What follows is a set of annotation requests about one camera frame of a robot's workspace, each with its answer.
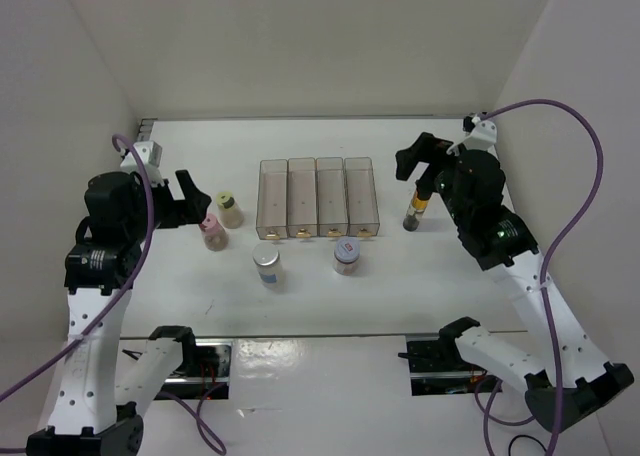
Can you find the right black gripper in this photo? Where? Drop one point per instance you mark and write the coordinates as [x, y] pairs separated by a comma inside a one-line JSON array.
[[425, 148]]

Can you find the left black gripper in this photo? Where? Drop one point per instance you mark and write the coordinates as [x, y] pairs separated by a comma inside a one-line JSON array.
[[192, 209]]

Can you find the tall black cap bottle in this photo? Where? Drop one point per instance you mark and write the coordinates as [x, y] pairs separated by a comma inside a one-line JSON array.
[[416, 209]]

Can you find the yellow cap spice bottle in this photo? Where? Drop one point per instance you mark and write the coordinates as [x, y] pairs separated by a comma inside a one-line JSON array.
[[230, 214]]

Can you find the pink cap spice bottle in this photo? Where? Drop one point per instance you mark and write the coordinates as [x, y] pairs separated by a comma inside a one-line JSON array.
[[213, 233]]

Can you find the silver lid blue label jar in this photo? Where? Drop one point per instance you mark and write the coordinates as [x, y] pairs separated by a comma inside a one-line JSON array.
[[267, 260]]

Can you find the red label spice jar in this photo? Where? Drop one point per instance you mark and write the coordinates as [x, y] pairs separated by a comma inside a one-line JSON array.
[[346, 255]]

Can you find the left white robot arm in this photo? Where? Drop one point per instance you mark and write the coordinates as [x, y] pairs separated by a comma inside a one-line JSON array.
[[95, 414]]

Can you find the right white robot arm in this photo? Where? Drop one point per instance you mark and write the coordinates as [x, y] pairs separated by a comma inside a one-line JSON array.
[[570, 378]]

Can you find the clear organizer bin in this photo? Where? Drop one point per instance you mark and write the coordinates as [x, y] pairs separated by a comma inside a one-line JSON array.
[[333, 221], [271, 218], [362, 205], [302, 207]]

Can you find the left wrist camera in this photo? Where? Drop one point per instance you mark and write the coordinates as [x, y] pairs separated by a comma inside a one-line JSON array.
[[150, 154]]

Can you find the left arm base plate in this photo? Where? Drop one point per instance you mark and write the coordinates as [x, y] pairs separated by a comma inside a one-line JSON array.
[[210, 366]]

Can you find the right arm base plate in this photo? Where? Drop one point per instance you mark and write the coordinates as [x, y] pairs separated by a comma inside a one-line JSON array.
[[436, 369]]

